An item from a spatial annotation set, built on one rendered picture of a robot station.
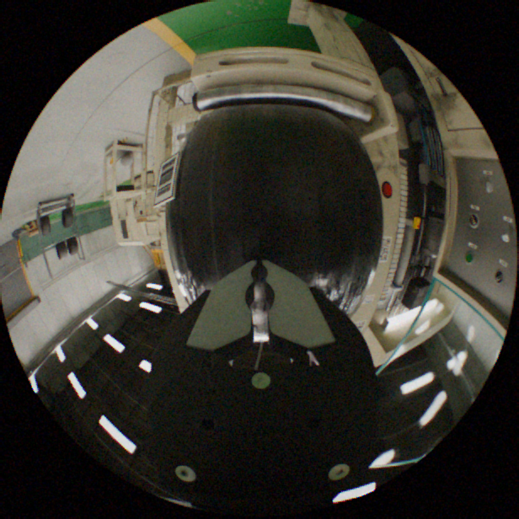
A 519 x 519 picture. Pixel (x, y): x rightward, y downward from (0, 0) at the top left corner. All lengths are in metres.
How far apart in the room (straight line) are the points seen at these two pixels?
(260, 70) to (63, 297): 11.38
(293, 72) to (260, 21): 0.91
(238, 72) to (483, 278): 0.70
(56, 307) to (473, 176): 11.95
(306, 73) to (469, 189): 0.49
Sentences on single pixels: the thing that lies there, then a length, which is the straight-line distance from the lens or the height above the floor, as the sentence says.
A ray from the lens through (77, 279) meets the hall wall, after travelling 11.39.
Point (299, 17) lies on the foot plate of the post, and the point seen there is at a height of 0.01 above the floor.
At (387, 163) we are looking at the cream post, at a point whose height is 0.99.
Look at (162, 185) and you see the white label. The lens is 0.19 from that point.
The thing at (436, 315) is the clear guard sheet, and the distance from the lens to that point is 0.62.
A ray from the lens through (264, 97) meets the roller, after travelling 0.31.
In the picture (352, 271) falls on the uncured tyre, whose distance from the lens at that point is 0.17.
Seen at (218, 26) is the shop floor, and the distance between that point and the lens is 1.24.
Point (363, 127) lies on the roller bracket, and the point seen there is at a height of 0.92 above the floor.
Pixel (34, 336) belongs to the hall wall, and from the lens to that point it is 11.87.
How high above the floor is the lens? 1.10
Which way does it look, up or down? 21 degrees up
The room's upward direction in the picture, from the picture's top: 178 degrees clockwise
